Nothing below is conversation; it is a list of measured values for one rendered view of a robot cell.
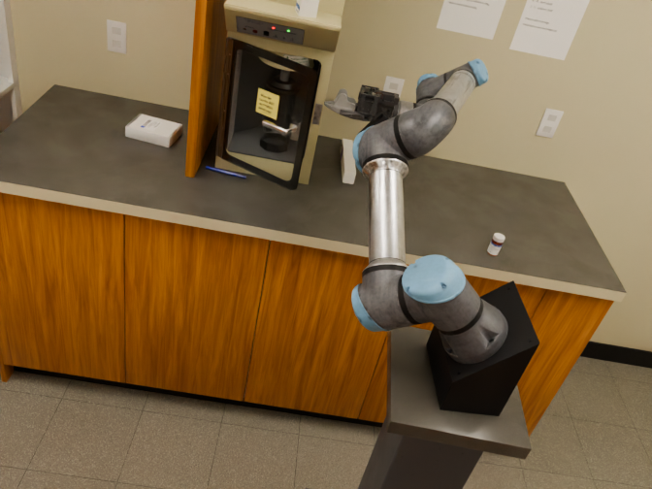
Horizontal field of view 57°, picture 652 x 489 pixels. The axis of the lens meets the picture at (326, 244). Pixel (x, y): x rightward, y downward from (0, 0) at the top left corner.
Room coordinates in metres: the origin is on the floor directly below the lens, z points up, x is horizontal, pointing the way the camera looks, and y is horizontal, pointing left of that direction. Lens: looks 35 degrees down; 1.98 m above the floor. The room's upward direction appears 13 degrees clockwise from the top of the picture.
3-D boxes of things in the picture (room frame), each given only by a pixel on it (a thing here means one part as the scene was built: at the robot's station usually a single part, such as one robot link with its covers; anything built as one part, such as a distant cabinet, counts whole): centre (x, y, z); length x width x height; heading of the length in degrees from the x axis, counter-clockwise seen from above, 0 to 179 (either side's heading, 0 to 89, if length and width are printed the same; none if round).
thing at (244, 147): (1.70, 0.27, 1.19); 0.30 x 0.01 x 0.40; 69
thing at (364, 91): (1.69, -0.05, 1.31); 0.12 x 0.08 x 0.09; 96
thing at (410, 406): (1.05, -0.38, 0.92); 0.32 x 0.32 x 0.04; 3
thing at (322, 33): (1.72, 0.26, 1.46); 0.32 x 0.12 x 0.10; 96
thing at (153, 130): (1.88, 0.68, 0.96); 0.16 x 0.12 x 0.04; 87
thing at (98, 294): (1.86, 0.10, 0.45); 2.05 x 0.67 x 0.90; 96
